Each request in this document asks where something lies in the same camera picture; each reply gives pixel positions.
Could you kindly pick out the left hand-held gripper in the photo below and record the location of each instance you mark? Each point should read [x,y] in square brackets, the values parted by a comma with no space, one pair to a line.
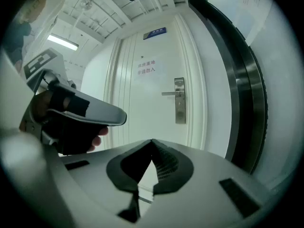
[44,60]

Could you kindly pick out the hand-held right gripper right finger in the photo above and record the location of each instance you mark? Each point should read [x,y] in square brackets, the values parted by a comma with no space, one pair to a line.
[202,198]

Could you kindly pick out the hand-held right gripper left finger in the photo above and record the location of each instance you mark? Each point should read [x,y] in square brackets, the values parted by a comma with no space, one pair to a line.
[90,193]

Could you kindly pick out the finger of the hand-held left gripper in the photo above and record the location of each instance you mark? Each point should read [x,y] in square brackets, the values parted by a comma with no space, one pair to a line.
[104,113]

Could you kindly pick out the white door with handle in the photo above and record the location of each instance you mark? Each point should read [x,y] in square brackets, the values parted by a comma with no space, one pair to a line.
[152,103]

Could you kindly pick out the silver door lever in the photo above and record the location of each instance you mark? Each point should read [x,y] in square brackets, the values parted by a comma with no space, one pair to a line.
[169,93]

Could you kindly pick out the blue door sign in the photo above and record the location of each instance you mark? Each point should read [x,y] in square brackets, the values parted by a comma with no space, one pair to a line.
[154,33]

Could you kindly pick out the person's left hand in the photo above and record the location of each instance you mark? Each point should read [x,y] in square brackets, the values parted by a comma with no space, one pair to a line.
[76,139]

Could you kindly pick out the long ceiling light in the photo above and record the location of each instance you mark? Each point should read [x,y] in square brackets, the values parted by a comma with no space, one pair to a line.
[62,42]

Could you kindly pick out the white paper notice red text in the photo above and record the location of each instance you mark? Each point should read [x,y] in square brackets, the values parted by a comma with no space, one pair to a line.
[148,76]

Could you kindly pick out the brown cardboard box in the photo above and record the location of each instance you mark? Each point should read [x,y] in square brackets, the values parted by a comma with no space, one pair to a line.
[35,3]

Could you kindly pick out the round ceiling detector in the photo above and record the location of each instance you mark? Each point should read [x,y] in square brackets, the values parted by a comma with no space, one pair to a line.
[85,3]

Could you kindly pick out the white printed paper sheet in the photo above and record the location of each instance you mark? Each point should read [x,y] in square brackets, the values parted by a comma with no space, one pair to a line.
[251,11]

